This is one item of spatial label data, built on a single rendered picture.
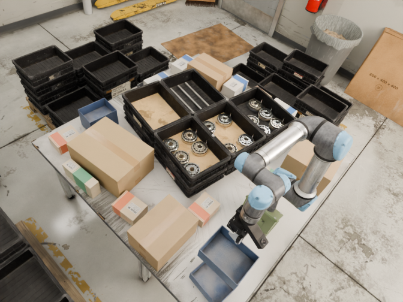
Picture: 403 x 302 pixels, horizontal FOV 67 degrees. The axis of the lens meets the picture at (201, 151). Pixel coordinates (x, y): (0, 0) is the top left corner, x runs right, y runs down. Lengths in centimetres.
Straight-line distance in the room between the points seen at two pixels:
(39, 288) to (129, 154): 92
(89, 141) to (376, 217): 255
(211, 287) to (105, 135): 104
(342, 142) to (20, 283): 186
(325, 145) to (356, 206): 188
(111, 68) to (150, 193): 153
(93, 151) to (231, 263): 99
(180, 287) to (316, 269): 135
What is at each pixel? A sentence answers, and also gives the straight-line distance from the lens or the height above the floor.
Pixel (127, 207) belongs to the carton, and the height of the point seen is 77.
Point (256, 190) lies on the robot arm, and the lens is 105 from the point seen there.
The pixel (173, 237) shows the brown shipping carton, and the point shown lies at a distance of 159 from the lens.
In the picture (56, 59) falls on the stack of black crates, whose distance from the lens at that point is 324.
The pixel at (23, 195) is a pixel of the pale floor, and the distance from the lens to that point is 288.
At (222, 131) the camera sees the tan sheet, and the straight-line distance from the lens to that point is 206.
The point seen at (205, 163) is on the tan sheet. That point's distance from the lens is 187.
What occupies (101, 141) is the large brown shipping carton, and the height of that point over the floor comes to 90.
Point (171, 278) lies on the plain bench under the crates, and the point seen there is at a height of 70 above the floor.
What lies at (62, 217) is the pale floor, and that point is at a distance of 269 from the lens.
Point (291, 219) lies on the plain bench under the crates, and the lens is 198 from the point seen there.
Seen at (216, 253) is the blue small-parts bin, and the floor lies 107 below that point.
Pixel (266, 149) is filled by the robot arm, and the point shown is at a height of 143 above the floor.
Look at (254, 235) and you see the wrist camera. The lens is 119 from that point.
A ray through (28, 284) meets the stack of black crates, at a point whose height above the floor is 38.
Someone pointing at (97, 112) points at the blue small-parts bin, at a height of 77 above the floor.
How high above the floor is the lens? 233
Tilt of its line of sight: 51 degrees down
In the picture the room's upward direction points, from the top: 12 degrees clockwise
